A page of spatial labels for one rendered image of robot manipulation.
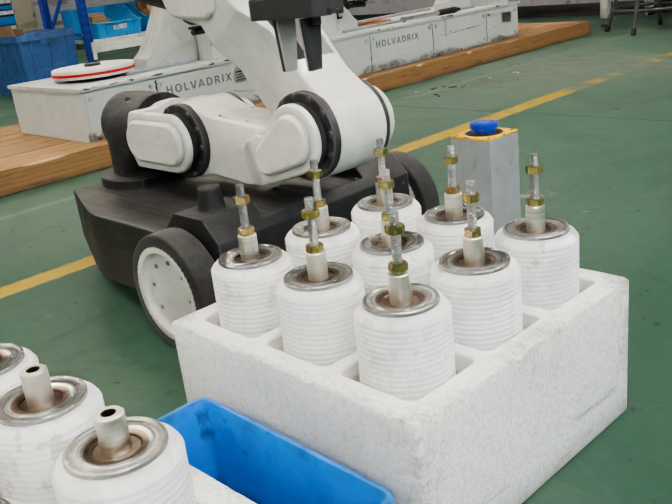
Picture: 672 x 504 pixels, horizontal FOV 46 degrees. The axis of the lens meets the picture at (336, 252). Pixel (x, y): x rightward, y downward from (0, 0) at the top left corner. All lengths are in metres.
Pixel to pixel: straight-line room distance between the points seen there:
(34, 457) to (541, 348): 0.50
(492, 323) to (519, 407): 0.09
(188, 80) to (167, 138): 1.57
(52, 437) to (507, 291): 0.45
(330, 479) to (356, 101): 0.67
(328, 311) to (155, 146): 0.82
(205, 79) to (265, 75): 1.80
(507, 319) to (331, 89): 0.56
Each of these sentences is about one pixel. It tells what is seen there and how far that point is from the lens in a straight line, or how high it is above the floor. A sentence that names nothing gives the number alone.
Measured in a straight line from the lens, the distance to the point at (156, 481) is 0.59.
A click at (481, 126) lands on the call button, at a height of 0.33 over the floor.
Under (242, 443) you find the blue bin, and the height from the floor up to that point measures 0.09.
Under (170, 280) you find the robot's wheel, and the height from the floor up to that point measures 0.12.
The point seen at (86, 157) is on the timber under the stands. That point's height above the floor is 0.05.
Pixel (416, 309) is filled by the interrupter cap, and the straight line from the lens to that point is 0.75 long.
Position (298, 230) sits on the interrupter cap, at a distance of 1.01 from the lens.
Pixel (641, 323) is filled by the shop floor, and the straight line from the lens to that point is 1.31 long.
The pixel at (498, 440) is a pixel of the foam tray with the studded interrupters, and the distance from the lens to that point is 0.83.
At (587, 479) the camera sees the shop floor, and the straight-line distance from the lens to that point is 0.96.
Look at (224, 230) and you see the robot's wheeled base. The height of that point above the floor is 0.19.
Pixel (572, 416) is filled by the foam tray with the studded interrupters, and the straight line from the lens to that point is 0.96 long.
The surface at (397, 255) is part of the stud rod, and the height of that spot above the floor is 0.30.
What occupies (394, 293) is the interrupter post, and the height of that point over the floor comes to 0.26.
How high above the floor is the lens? 0.56
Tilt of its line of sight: 20 degrees down
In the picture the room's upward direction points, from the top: 7 degrees counter-clockwise
